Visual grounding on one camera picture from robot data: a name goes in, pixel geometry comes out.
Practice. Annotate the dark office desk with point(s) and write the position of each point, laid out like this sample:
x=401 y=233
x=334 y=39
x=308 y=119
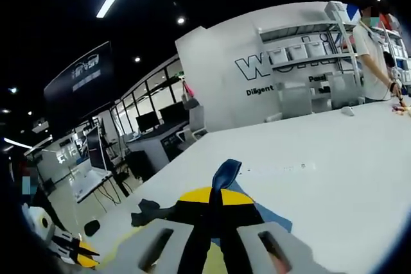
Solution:
x=151 y=149

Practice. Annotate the pile of beige items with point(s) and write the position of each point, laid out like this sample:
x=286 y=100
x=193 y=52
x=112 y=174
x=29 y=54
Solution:
x=401 y=110

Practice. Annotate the yellow blue black garment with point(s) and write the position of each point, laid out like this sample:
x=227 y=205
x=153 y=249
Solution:
x=226 y=171

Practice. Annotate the dark hanging banner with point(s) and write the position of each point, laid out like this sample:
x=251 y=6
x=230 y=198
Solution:
x=80 y=78

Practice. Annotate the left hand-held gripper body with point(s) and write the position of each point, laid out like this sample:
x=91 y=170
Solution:
x=37 y=226

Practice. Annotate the black oval pad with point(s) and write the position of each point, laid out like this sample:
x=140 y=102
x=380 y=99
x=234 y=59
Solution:
x=92 y=228

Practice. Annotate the black monitor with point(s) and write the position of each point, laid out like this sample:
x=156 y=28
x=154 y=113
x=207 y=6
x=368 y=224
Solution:
x=147 y=121
x=171 y=113

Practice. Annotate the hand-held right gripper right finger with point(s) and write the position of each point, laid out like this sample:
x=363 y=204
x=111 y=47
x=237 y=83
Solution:
x=276 y=251

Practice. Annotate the white storage bin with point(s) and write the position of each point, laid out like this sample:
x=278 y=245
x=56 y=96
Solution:
x=297 y=52
x=280 y=56
x=314 y=49

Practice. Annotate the grey metal shelving rack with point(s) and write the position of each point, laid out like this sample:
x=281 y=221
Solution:
x=308 y=49

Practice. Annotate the grey hanging bag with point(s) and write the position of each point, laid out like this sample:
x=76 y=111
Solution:
x=190 y=102

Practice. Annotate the grey office chair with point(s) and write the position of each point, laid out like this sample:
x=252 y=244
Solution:
x=196 y=123

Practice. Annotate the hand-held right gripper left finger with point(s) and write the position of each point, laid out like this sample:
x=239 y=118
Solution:
x=151 y=248

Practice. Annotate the white shelf unit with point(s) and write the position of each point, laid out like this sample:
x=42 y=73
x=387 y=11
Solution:
x=399 y=52

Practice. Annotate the white box on rack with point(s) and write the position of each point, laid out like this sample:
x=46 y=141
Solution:
x=335 y=9

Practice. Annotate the grey chair backrest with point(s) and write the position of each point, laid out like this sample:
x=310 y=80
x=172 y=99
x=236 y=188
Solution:
x=295 y=102
x=342 y=91

